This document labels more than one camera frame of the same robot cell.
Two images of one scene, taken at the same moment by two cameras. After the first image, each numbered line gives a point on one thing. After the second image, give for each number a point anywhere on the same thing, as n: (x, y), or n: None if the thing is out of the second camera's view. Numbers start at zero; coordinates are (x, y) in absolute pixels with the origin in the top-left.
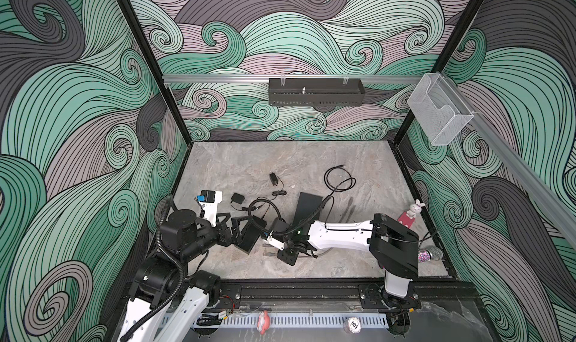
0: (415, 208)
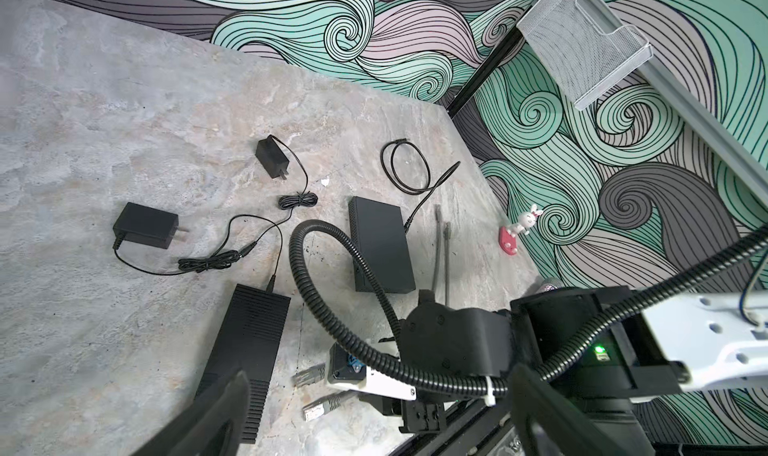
0: (507, 235)
